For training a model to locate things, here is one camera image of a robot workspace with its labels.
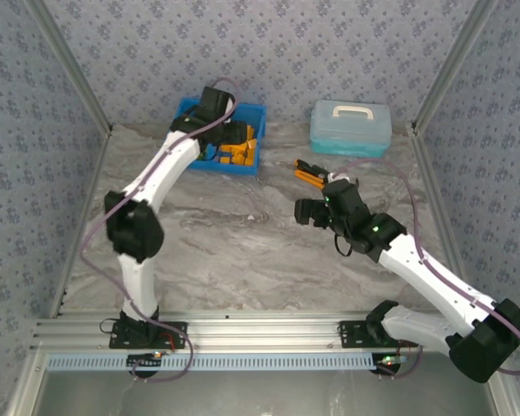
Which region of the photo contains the orange lego window frame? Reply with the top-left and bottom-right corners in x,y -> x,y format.
218,145 -> 244,166

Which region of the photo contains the blue plastic bin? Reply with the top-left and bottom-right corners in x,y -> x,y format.
172,96 -> 220,171
214,101 -> 268,177

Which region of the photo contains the black orange screwdriver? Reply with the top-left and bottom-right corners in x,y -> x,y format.
295,159 -> 331,178

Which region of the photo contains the aluminium front beam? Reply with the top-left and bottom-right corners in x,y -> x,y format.
29,309 -> 503,351

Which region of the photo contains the black controller board with LED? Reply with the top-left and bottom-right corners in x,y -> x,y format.
372,352 -> 411,375
126,351 -> 164,371

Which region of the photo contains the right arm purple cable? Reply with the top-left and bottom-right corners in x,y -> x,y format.
330,157 -> 520,380

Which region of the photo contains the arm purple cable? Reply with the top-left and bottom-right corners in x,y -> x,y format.
78,77 -> 243,383
330,157 -> 520,380

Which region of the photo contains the translucent storage box white handle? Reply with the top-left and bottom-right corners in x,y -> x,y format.
309,99 -> 393,160

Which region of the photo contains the aluminium side rail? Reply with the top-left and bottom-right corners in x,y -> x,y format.
49,124 -> 114,318
409,125 -> 480,304

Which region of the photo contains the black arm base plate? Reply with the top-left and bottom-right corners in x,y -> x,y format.
336,319 -> 419,350
107,322 -> 188,350

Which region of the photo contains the aluminium frame post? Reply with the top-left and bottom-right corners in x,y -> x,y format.
24,0 -> 114,133
410,0 -> 502,131

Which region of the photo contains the slotted pale cable duct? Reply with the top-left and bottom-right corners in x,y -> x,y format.
46,352 -> 374,372

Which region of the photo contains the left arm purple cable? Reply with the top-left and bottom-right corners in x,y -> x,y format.
78,77 -> 243,383

